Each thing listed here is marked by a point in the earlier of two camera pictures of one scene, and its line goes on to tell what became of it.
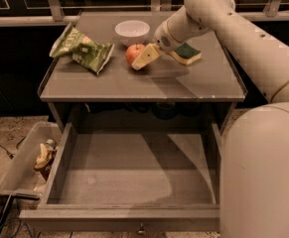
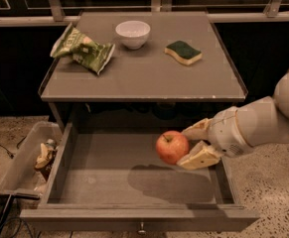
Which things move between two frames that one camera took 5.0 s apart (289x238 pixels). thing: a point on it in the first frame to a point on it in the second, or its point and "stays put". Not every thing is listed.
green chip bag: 88,53 stays put
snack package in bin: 45,159 stays put
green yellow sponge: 186,54 stays put
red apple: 133,52 to 172,146
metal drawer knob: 142,231 stays put
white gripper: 162,40 to 223,133
